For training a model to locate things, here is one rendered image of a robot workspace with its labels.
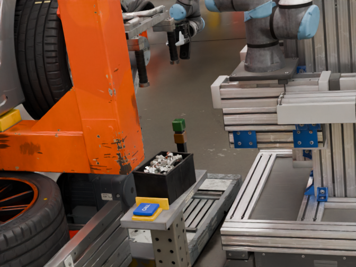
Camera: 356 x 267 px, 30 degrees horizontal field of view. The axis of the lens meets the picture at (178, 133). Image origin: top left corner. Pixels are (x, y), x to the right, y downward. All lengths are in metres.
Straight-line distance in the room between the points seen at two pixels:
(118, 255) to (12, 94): 0.76
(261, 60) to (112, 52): 0.53
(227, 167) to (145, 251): 1.14
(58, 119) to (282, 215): 0.95
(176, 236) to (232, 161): 1.44
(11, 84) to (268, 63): 1.01
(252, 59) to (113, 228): 0.81
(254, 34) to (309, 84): 0.26
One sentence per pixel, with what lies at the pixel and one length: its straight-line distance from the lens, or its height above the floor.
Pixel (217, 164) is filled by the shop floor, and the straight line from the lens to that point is 3.76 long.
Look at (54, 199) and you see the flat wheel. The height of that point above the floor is 0.50.
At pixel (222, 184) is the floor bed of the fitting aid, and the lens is 3.33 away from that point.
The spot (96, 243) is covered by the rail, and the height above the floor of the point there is 0.33.
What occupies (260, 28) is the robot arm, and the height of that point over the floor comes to 0.98.
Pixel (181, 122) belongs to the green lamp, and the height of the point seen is 0.65.
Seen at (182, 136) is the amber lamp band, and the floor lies 0.60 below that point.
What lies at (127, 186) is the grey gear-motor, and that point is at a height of 0.35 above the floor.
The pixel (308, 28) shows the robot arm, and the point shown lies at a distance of 2.32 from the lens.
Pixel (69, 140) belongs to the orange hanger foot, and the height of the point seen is 0.65.
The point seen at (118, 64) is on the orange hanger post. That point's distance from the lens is 2.37.
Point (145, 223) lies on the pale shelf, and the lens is 2.24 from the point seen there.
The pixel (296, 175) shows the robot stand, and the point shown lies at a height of 0.21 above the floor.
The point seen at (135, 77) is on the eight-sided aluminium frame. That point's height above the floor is 0.69.
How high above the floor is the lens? 1.45
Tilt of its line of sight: 20 degrees down
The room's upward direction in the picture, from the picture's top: 8 degrees counter-clockwise
